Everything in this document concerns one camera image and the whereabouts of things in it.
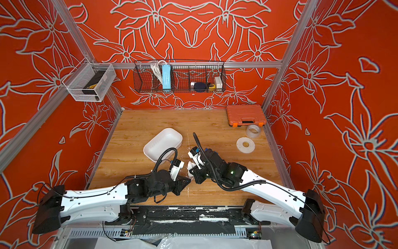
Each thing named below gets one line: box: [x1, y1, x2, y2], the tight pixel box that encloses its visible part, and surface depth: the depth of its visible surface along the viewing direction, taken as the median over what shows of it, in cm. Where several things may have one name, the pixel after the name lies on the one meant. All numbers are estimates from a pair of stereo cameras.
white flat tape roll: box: [236, 136, 256, 154], surface depth 100 cm
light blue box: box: [162, 64, 172, 90], surface depth 92 cm
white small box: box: [214, 76, 223, 89], surface depth 94 cm
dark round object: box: [193, 81, 207, 93], surface depth 97 cm
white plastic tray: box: [143, 127, 183, 163], surface depth 102 cm
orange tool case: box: [226, 104, 267, 128], surface depth 112 cm
